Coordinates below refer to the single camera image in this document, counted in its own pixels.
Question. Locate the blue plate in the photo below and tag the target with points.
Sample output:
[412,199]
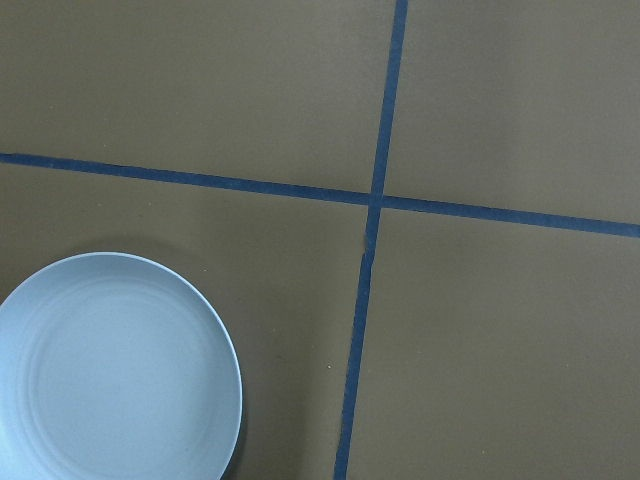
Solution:
[114,366]

